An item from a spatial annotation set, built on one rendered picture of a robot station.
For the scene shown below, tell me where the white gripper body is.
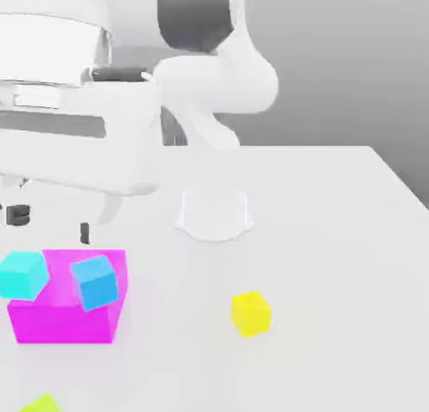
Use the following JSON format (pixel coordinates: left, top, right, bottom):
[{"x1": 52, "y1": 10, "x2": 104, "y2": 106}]
[{"x1": 0, "y1": 82, "x2": 164, "y2": 198}]

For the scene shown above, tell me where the small cyan cube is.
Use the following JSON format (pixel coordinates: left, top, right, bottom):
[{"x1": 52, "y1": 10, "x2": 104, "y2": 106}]
[{"x1": 0, "y1": 250, "x2": 50, "y2": 302}]

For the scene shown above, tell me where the small blue cube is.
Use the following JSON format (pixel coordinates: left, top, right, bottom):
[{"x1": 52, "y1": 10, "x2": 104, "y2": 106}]
[{"x1": 70, "y1": 254, "x2": 120, "y2": 312}]

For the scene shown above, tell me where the small yellow cube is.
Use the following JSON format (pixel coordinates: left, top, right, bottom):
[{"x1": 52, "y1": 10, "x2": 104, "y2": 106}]
[{"x1": 230, "y1": 290, "x2": 272, "y2": 339}]

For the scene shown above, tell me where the small lime green cube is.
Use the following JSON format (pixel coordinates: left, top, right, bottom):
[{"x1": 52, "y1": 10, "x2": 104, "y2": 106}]
[{"x1": 17, "y1": 392, "x2": 64, "y2": 412}]

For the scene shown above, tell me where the large magenta box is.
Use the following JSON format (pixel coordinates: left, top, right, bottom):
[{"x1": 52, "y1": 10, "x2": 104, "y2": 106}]
[{"x1": 6, "y1": 248, "x2": 130, "y2": 345}]

